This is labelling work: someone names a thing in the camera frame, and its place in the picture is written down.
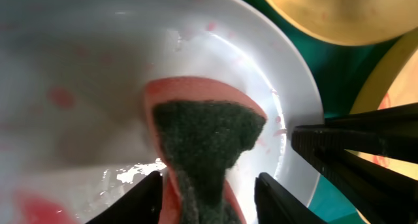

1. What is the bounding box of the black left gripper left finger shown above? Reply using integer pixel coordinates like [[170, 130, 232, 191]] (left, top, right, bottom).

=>
[[86, 171, 163, 224]]

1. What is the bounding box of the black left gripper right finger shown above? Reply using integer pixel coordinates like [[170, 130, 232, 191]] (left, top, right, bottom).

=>
[[255, 172, 326, 224]]

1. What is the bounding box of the yellow plate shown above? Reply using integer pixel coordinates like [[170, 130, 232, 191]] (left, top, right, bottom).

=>
[[349, 29, 418, 224], [265, 0, 417, 46]]

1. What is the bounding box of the yellow plate right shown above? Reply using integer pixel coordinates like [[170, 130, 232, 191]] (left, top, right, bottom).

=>
[[349, 29, 418, 224]]

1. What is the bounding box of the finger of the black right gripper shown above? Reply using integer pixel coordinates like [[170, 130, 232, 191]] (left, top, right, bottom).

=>
[[291, 104, 417, 224]]

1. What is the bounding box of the yellow plate top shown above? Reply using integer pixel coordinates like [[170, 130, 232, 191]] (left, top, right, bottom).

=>
[[265, 0, 417, 46]]

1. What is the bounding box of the light blue plate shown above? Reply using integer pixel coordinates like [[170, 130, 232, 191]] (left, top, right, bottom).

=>
[[1, 0, 323, 223]]

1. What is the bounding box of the teal plastic tray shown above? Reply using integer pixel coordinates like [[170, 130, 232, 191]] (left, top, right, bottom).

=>
[[243, 0, 398, 224]]

